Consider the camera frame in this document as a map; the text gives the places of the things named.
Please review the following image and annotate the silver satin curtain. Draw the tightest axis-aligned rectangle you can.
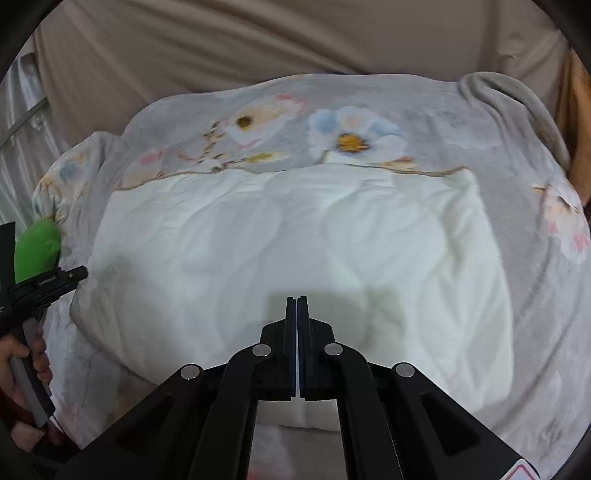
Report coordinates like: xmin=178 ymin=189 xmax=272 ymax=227
xmin=0 ymin=50 xmax=70 ymax=228

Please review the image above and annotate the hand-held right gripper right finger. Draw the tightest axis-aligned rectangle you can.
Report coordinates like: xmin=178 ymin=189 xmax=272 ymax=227
xmin=298 ymin=294 xmax=542 ymax=480

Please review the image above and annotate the beige fabric sheet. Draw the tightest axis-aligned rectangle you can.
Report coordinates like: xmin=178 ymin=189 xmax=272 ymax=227
xmin=32 ymin=0 xmax=573 ymax=139

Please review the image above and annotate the orange cloth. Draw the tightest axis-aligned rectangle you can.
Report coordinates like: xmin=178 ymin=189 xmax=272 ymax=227
xmin=556 ymin=50 xmax=591 ymax=206

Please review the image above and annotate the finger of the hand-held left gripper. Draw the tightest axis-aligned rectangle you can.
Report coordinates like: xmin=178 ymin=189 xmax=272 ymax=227
xmin=18 ymin=265 xmax=89 ymax=308

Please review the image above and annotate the white quilted jacket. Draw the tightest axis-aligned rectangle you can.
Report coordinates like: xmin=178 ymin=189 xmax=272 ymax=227
xmin=69 ymin=164 xmax=516 ymax=432

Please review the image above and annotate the person's left hand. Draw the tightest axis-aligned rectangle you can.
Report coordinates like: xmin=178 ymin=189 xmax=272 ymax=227
xmin=0 ymin=329 xmax=53 ymax=418

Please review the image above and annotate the grey floral blanket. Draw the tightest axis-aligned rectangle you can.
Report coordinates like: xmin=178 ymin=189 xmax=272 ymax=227
xmin=31 ymin=71 xmax=591 ymax=480

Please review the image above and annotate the green pillow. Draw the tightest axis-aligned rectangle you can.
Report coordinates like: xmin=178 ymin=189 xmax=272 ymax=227
xmin=14 ymin=219 xmax=64 ymax=283

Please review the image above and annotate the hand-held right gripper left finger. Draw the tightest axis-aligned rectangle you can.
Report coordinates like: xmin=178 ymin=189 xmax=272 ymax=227
xmin=55 ymin=296 xmax=299 ymax=480

